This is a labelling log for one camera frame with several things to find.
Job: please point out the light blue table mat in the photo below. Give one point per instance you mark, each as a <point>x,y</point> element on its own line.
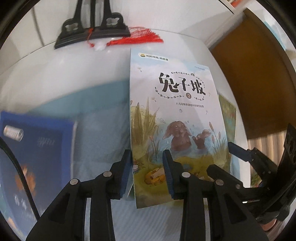
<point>97,143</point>

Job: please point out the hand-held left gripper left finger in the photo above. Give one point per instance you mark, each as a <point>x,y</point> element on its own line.
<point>126,171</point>

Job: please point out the person's right hand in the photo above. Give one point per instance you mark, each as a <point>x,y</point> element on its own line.
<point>270,226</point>

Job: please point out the brown wooden cabinet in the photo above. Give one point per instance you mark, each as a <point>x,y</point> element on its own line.
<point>249,69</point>

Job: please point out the pale book with pond picture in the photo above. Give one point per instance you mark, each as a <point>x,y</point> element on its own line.
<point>175,104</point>

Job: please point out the light blue tissue box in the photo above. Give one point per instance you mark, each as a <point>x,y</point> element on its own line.
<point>274,32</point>

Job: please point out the blue book with orange figure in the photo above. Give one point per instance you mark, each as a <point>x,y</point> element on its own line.
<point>39,157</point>

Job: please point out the olive green book orange flowers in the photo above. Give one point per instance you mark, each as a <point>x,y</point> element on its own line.
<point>227,115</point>

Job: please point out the red tassel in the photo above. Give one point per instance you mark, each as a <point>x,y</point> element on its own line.
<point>138,38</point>

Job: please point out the black carved fan stand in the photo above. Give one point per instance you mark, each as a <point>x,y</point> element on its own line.
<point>69,38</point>

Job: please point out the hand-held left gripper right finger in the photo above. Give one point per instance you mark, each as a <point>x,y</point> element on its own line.
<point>167,173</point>

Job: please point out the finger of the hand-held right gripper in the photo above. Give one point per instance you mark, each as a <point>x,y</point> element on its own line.
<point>238,150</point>
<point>227,177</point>

